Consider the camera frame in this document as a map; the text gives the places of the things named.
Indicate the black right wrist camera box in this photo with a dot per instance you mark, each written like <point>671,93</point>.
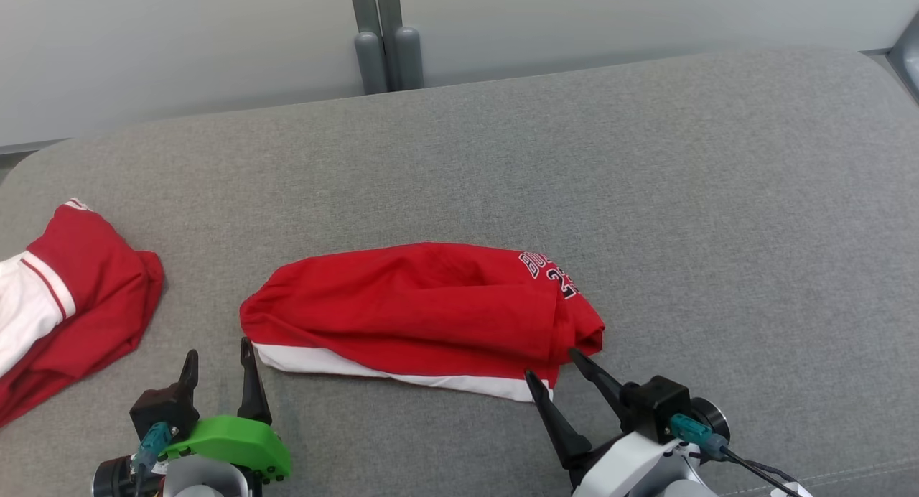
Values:
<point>659,403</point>

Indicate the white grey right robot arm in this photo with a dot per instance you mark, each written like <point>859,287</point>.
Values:
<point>689,488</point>

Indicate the grey corner fixture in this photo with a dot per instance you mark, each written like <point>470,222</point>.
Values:
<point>907,52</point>

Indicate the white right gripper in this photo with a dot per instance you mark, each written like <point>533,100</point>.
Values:
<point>632,468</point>

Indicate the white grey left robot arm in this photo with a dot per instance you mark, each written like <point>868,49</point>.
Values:
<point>204,479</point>

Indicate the grey fabric sofa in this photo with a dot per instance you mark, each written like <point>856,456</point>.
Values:
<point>646,195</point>

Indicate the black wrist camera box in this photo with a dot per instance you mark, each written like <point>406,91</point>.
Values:
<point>164,409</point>
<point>659,403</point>

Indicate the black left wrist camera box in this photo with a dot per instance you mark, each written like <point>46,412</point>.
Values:
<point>164,409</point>

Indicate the red garment with black print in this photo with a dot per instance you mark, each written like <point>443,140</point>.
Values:
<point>416,310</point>

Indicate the red garment with white sleeves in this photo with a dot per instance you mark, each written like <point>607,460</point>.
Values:
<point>93,296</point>

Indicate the grey upright partition frame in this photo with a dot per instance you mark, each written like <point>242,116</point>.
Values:
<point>377,5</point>

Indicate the grey round post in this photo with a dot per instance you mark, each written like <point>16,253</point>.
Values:
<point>371,62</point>
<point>409,59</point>

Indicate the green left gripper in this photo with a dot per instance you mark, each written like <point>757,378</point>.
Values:
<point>237,439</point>

